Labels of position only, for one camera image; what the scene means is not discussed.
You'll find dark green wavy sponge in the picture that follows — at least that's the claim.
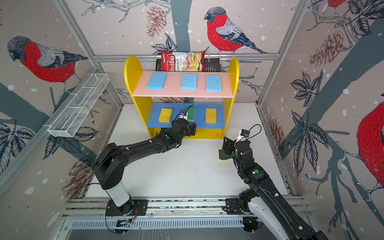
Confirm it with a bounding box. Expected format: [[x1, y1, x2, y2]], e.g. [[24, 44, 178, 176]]
[[219, 150, 232, 161]]

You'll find yellow sponge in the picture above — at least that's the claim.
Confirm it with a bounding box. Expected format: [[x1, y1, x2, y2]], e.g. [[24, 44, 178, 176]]
[[205, 108, 217, 124], [158, 108, 173, 124]]

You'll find light blue sponge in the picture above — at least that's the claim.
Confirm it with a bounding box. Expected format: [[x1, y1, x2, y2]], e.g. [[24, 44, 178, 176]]
[[147, 72, 167, 90], [181, 74, 197, 90], [206, 75, 222, 92]]

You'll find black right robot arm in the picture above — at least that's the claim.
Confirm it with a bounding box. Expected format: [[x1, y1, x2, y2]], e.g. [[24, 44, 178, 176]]
[[222, 137, 327, 240]]

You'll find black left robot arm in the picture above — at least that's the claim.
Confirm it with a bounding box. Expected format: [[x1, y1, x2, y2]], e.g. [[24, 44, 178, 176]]
[[92, 118, 197, 208]]

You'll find pink upper shelf board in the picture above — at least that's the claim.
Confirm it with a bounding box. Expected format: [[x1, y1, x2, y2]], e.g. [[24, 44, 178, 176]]
[[133, 72, 239, 98]]

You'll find yellow shelf unit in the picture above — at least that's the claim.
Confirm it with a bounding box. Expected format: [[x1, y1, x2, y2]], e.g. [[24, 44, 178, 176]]
[[124, 57, 240, 140]]

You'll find red cassava chips bag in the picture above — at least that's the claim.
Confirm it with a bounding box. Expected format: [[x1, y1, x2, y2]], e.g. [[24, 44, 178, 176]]
[[161, 51, 206, 72]]

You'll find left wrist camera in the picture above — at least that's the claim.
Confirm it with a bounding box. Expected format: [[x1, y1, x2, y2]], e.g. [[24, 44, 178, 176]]
[[176, 109, 188, 120]]

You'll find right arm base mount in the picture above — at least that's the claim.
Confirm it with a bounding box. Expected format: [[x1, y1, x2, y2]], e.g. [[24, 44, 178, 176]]
[[222, 189, 257, 215]]

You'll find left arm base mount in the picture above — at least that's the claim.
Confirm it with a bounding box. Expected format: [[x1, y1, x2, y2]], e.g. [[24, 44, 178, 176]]
[[105, 198, 149, 217]]

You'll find white mesh wall tray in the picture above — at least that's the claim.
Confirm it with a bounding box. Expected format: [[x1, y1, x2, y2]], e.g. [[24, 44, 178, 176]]
[[48, 73, 110, 138]]

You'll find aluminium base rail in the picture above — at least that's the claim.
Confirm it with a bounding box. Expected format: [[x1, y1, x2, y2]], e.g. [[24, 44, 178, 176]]
[[64, 196, 307, 232]]

